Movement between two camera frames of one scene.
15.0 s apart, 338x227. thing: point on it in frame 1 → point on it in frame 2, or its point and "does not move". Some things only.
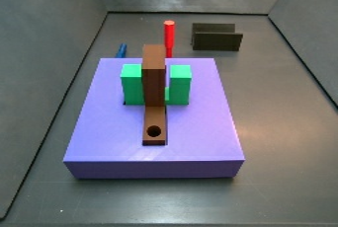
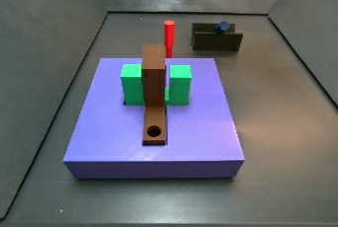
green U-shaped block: [176, 92] does not move
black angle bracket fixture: [215, 37] does not move
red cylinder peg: [168, 37] does not move
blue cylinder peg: [122, 51] → [222, 27]
